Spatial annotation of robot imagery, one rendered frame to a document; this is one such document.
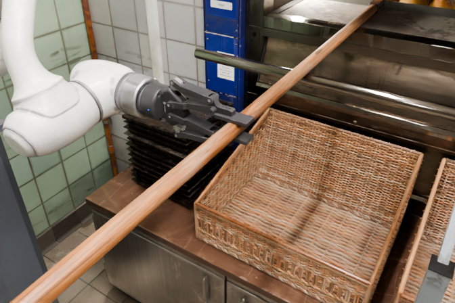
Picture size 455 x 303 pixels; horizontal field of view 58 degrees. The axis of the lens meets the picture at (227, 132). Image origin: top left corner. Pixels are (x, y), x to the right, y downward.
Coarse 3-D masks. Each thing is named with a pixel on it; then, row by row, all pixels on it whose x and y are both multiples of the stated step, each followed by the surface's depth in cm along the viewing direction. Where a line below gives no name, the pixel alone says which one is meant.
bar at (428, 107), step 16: (224, 64) 110; (240, 64) 106; (256, 64) 104; (304, 80) 98; (320, 80) 96; (336, 80) 95; (352, 96) 94; (368, 96) 92; (384, 96) 90; (400, 96) 89; (432, 112) 86; (448, 112) 84; (448, 224) 79; (448, 240) 78; (432, 256) 79; (448, 256) 78; (432, 272) 77; (448, 272) 76; (432, 288) 78
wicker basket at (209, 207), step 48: (240, 144) 140; (288, 144) 150; (336, 144) 141; (384, 144) 131; (240, 192) 151; (288, 192) 151; (336, 192) 144; (240, 240) 131; (288, 240) 131; (336, 240) 131; (384, 240) 131; (336, 288) 115
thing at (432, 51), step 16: (272, 16) 138; (288, 16) 138; (304, 32) 133; (320, 32) 130; (336, 32) 127; (368, 32) 123; (384, 32) 123; (384, 48) 122; (400, 48) 119; (416, 48) 117; (432, 48) 115; (448, 48) 113
